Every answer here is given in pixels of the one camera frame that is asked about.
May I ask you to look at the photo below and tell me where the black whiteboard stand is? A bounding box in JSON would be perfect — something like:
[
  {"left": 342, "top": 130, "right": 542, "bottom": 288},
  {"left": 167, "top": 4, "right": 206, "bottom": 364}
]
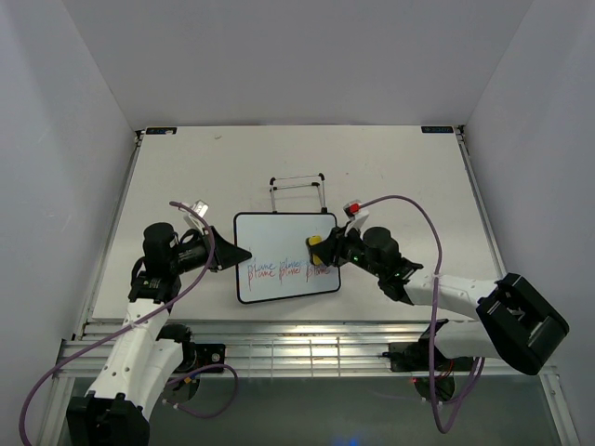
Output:
[{"left": 269, "top": 172, "right": 328, "bottom": 214}]

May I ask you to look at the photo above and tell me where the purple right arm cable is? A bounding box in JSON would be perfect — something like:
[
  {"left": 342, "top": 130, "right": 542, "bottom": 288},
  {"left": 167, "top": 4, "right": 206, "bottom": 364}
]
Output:
[{"left": 360, "top": 194, "right": 484, "bottom": 434}]

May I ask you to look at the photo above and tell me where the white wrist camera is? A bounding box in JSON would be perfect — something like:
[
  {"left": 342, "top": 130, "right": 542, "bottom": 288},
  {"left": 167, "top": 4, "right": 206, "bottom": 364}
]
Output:
[
  {"left": 343, "top": 201, "right": 369, "bottom": 233},
  {"left": 182, "top": 200, "right": 209, "bottom": 217}
]

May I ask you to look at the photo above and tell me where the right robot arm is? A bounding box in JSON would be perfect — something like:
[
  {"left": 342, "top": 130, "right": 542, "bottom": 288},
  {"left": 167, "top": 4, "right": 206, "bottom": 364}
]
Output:
[{"left": 306, "top": 227, "right": 570, "bottom": 375}]

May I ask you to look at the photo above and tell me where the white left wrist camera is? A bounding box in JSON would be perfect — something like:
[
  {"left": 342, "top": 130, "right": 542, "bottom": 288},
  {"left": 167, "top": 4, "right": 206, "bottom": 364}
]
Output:
[{"left": 182, "top": 200, "right": 209, "bottom": 217}]

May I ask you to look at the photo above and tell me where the left blue table label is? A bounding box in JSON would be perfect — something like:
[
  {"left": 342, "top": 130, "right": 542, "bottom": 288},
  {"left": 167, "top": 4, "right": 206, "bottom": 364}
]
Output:
[{"left": 145, "top": 127, "right": 178, "bottom": 136}]

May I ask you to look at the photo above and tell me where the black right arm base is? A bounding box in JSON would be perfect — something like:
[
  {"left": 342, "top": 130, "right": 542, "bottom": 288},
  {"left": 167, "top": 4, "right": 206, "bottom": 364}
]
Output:
[{"left": 380, "top": 341, "right": 430, "bottom": 372}]

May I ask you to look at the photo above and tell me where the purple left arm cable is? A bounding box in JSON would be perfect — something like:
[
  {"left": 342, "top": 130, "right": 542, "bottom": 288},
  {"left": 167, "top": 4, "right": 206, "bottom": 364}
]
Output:
[{"left": 18, "top": 200, "right": 239, "bottom": 446}]

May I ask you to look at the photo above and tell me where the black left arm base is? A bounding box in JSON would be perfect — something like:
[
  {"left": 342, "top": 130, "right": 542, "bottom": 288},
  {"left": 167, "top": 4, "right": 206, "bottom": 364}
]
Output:
[{"left": 176, "top": 342, "right": 226, "bottom": 373}]

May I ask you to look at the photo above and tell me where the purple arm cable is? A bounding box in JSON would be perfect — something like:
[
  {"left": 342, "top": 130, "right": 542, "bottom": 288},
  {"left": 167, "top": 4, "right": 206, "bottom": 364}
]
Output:
[
  {"left": 360, "top": 194, "right": 484, "bottom": 434},
  {"left": 18, "top": 200, "right": 239, "bottom": 446}
]

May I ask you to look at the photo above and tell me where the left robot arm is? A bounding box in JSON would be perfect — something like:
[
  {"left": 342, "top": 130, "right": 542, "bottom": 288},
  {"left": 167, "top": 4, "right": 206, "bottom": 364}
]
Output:
[{"left": 66, "top": 222, "right": 252, "bottom": 445}]

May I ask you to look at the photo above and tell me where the yellow bone-shaped eraser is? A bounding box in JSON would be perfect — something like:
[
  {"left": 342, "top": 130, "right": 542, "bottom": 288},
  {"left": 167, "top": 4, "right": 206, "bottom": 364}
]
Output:
[{"left": 306, "top": 235, "right": 325, "bottom": 263}]

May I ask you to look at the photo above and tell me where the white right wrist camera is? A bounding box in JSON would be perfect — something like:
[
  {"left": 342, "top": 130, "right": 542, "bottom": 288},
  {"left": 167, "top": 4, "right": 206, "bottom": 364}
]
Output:
[{"left": 343, "top": 201, "right": 369, "bottom": 233}]

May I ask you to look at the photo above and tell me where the whiteboard with black frame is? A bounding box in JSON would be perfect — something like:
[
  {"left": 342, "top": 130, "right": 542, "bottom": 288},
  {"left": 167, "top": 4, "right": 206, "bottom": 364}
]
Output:
[{"left": 233, "top": 212, "right": 341, "bottom": 305}]

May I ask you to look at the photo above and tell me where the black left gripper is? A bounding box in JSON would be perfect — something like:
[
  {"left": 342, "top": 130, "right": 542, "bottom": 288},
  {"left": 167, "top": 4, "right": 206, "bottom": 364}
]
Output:
[{"left": 169, "top": 225, "right": 253, "bottom": 274}]

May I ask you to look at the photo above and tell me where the blue table label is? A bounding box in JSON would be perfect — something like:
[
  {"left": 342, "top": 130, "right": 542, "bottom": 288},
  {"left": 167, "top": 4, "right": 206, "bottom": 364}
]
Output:
[
  {"left": 420, "top": 125, "right": 455, "bottom": 134},
  {"left": 145, "top": 127, "right": 178, "bottom": 136}
]

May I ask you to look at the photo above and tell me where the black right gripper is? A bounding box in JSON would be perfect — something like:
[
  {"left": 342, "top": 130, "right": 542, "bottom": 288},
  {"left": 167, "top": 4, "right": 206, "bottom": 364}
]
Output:
[{"left": 311, "top": 220, "right": 384, "bottom": 278}]

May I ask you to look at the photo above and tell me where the right blue table label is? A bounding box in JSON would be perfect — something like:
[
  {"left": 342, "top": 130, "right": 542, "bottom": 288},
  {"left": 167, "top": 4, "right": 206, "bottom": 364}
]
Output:
[{"left": 420, "top": 125, "right": 455, "bottom": 134}]

